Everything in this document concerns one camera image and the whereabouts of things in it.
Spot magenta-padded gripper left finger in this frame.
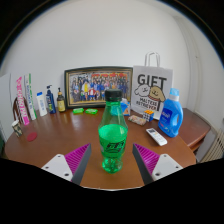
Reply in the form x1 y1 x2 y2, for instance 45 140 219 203
40 143 93 186

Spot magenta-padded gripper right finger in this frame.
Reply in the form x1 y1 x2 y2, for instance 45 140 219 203
132 143 184 186

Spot green plastic drink bottle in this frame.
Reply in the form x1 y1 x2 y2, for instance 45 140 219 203
97 88 129 174

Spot white remote control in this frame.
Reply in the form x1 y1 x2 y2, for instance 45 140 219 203
145 127 168 147

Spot blue detergent bottle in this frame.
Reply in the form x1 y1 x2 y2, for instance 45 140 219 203
157 87 184 138

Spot colourful puzzle cube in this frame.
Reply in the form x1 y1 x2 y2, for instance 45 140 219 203
142 109 155 122

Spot patterned snack pouch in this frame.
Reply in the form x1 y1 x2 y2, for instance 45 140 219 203
127 114 148 126

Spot white radiator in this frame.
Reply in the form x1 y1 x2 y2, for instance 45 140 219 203
199 128 224 164

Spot amber pump bottle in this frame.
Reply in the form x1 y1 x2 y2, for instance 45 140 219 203
56 87 67 113

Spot white bottle with blue cap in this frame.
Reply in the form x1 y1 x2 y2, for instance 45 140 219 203
36 91 48 117

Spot blue pump bottle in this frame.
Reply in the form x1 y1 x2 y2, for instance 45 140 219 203
45 84 57 115

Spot blue tissue pack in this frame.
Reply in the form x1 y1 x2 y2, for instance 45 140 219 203
120 97 132 117

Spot white shuttlecock tube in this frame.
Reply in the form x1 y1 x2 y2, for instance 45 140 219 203
23 73 38 121

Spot brown wooden chair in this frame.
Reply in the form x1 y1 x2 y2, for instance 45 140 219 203
12 96 23 123

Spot pink shuttlecock tube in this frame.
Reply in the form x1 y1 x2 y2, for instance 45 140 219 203
15 76 31 126

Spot white paper gift bag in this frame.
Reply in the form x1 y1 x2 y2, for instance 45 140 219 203
130 51 174 121

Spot framed group photo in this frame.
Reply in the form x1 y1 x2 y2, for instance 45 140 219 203
64 66 134 110

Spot white panel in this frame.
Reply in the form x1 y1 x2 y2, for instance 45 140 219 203
0 73 13 141

